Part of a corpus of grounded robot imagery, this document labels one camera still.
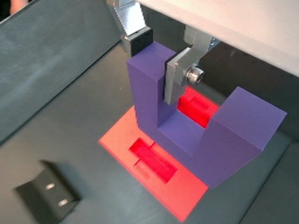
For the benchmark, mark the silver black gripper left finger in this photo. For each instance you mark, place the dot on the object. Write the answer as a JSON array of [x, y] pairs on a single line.
[[136, 34]]

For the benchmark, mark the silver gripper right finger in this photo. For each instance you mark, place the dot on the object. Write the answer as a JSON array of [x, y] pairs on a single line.
[[181, 67]]

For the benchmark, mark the purple U-shaped block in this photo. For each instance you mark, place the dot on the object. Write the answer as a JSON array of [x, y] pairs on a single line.
[[212, 145]]

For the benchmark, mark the red slotted board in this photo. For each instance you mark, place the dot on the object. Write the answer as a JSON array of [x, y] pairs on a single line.
[[163, 176]]

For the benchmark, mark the black angle fixture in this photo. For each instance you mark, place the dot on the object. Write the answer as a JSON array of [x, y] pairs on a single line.
[[48, 196]]

